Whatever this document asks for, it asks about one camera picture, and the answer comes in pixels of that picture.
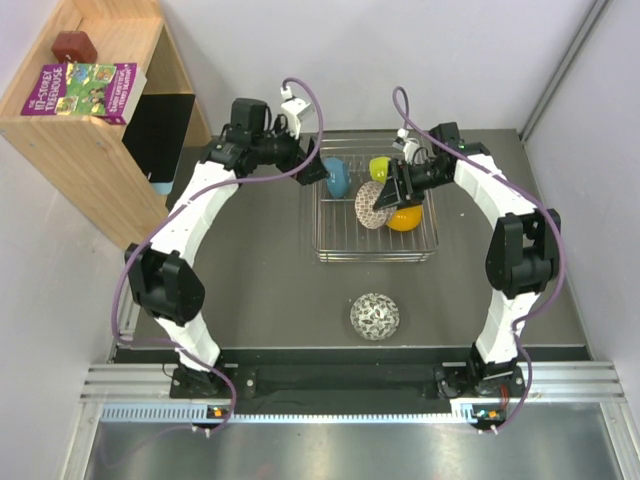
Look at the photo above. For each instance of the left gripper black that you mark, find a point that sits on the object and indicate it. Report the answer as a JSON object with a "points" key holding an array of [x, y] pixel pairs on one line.
{"points": [[306, 167]]}

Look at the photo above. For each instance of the dark red block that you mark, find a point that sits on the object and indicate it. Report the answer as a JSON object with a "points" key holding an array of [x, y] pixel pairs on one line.
{"points": [[74, 46]]}

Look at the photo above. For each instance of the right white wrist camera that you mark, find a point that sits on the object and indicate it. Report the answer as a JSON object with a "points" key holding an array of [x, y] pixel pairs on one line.
{"points": [[410, 147]]}

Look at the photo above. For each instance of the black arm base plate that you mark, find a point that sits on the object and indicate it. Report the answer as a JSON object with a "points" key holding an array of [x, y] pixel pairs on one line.
{"points": [[342, 381]]}

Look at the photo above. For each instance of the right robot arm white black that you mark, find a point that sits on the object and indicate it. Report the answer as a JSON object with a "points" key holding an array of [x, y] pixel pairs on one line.
{"points": [[523, 256]]}

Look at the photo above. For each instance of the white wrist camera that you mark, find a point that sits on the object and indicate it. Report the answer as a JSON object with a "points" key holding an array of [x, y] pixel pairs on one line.
{"points": [[410, 147], [294, 111]]}

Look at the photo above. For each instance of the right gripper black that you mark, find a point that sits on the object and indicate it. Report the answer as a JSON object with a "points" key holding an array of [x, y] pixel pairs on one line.
{"points": [[393, 192]]}

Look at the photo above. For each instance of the lime green bowl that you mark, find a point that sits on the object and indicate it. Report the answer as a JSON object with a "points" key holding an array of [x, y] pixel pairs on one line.
{"points": [[378, 168]]}

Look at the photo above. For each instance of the blue bowl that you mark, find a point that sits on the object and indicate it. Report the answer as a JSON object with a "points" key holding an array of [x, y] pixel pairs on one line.
{"points": [[338, 182]]}

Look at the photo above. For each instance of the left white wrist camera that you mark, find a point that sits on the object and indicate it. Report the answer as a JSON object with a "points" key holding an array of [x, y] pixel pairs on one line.
{"points": [[294, 111]]}

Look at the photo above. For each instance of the wooden shelf unit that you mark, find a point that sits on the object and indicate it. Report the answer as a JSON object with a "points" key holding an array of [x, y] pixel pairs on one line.
{"points": [[84, 157]]}

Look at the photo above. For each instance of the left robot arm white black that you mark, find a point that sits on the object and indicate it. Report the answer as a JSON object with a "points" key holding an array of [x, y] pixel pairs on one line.
{"points": [[161, 278]]}

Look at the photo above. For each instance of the black white patterned bowl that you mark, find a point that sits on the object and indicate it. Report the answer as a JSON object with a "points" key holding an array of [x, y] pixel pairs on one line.
{"points": [[374, 316]]}

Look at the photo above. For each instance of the orange yellow bowl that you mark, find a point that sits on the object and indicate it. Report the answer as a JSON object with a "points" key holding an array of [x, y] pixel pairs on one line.
{"points": [[407, 219]]}

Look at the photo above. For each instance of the aluminium rail frame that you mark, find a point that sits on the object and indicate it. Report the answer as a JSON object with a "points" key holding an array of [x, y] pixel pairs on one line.
{"points": [[572, 421]]}

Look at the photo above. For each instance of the patterned beige upturned bowl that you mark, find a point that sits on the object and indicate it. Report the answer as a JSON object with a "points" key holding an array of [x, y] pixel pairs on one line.
{"points": [[365, 199]]}

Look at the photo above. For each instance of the purple treehouse book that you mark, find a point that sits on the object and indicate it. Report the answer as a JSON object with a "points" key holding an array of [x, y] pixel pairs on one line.
{"points": [[106, 91]]}

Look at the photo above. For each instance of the metal wire dish rack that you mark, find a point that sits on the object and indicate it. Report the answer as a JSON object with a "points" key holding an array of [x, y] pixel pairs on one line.
{"points": [[338, 236]]}

